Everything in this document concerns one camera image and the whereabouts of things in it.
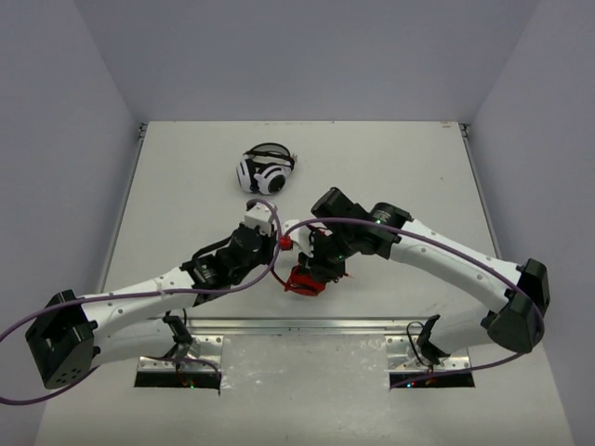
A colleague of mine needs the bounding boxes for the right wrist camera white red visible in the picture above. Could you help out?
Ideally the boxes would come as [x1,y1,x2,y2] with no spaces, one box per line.
[280,219,313,257]

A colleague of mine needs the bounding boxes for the left black base cable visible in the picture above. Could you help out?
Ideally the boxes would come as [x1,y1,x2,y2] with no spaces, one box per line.
[162,308,192,349]

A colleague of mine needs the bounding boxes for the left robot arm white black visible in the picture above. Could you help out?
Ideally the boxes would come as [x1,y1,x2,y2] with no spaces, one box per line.
[25,223,278,390]

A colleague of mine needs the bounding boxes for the aluminium rail table edge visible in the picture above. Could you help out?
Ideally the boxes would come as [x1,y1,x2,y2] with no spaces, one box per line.
[152,316,443,334]

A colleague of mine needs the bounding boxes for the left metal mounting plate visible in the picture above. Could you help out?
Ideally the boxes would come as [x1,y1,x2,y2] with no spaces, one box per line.
[137,334,225,374]

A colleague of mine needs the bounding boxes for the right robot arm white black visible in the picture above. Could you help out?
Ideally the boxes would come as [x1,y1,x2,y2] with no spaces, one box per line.
[299,188,550,364]

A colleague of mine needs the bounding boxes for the right black base cable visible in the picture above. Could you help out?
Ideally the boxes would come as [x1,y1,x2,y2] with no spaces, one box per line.
[404,320,443,373]

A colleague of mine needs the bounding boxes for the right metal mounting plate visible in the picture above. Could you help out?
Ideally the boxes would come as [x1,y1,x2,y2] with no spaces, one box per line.
[385,334,471,374]

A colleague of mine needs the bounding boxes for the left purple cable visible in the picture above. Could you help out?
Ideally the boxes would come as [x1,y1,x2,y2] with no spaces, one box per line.
[0,198,283,406]

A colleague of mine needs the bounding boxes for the red black headphones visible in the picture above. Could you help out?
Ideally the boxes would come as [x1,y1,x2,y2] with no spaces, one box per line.
[284,265,326,296]

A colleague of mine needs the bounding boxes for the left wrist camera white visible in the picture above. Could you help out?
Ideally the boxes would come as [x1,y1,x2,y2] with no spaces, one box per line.
[244,199,277,236]

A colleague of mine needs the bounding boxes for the metal mounting plate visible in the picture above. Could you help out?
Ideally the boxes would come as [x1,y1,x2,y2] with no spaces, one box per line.
[137,334,225,374]
[385,334,471,374]

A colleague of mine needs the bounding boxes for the black base cable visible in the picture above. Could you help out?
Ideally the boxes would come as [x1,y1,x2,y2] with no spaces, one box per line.
[404,320,443,373]
[162,308,192,349]

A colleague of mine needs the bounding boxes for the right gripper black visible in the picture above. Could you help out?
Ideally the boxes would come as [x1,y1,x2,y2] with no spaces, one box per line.
[298,228,357,283]

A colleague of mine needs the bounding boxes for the white black headphones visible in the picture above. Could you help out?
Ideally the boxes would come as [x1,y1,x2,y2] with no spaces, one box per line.
[236,142,297,195]

